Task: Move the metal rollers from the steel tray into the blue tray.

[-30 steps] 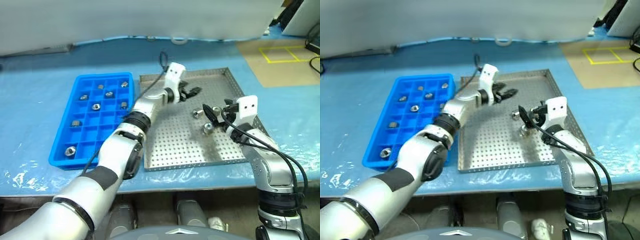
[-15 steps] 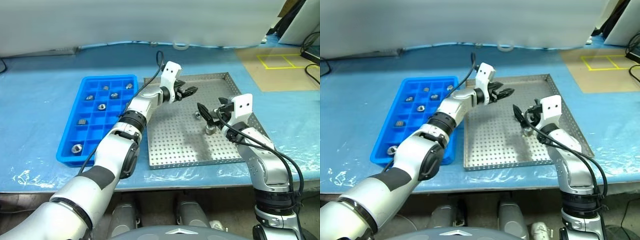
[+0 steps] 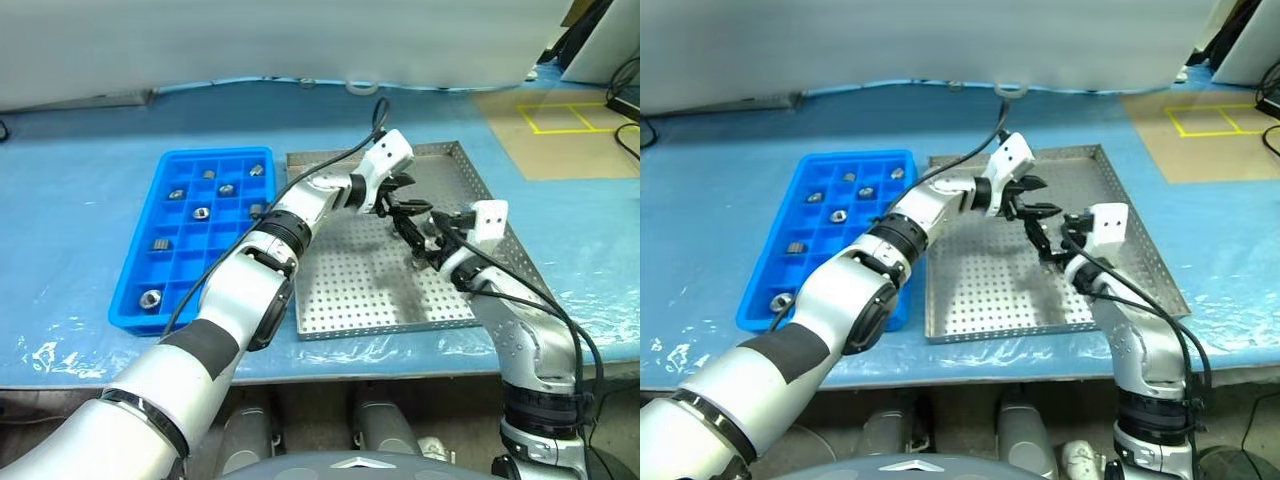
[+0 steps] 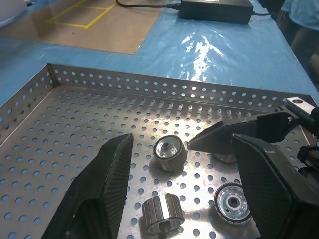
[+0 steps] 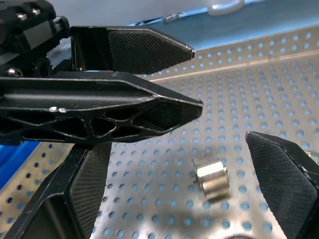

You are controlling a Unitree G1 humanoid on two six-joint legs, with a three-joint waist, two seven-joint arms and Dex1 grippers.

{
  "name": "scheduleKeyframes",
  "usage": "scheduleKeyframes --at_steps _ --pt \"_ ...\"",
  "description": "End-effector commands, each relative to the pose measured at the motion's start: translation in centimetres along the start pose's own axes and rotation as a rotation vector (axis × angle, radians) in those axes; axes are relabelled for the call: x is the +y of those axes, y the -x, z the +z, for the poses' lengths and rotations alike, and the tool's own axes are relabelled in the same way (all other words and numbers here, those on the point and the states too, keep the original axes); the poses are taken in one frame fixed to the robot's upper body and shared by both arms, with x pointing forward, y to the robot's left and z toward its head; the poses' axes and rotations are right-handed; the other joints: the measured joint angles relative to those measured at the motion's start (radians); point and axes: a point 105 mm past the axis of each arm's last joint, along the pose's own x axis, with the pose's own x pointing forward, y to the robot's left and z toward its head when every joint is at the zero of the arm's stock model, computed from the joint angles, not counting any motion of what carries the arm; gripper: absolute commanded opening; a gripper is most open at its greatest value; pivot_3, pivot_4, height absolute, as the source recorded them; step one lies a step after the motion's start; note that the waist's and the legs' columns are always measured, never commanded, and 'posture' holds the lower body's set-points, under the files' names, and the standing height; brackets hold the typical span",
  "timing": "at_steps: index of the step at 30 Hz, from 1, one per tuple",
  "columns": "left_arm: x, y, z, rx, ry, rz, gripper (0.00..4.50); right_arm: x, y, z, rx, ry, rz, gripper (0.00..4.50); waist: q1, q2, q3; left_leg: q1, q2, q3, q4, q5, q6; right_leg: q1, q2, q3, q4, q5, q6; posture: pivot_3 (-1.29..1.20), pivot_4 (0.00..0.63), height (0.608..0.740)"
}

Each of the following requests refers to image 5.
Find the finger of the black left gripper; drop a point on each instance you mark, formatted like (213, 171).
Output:
(149, 49)

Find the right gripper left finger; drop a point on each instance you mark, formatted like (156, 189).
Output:
(74, 196)

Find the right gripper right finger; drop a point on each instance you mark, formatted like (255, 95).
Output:
(284, 184)

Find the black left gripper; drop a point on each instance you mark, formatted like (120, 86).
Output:
(25, 37)

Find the metal nut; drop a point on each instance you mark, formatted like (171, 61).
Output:
(211, 179)

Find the small shiny metal piece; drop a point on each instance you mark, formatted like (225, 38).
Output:
(172, 18)

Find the white tape roll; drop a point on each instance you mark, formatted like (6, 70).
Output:
(219, 11)

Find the perforated metal tray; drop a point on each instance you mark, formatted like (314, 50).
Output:
(228, 99)

